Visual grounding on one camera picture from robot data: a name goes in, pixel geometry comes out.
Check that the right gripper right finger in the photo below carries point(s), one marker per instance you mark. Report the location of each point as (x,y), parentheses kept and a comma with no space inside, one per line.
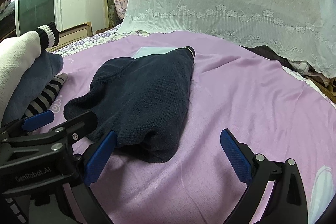
(287,201)

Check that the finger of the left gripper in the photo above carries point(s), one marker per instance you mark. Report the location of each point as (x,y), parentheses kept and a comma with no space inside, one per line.
(25,125)
(71,131)

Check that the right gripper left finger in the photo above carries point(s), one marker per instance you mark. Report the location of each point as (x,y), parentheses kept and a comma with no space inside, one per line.
(89,167)

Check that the navy knit sweater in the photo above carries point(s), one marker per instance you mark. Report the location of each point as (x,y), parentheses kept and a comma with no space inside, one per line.
(144,101)

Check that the black white striped garment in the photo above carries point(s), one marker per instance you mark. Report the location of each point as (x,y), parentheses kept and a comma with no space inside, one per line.
(47,99)

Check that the grey-blue folded garment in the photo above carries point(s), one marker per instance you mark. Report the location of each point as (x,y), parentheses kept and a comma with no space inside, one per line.
(31,84)

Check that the white black-cuffed garment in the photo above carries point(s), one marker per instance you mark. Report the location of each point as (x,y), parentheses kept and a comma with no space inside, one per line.
(19,53)

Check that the pink bed sheet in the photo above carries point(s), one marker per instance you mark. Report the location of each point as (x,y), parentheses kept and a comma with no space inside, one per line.
(256,99)

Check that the brown cardboard pile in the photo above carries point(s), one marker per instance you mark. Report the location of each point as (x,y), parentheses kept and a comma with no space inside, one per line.
(325,85)

